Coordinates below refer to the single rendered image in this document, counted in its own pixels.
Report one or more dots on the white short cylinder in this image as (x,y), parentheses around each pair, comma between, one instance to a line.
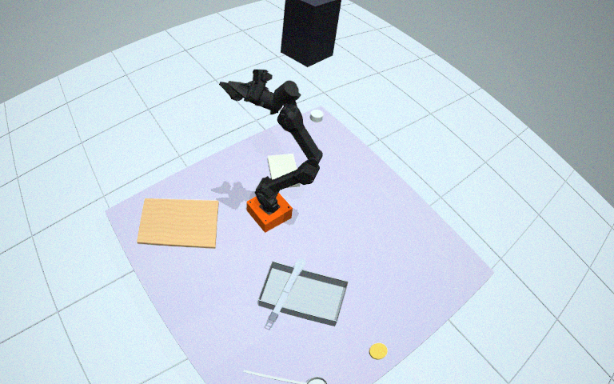
(316,116)

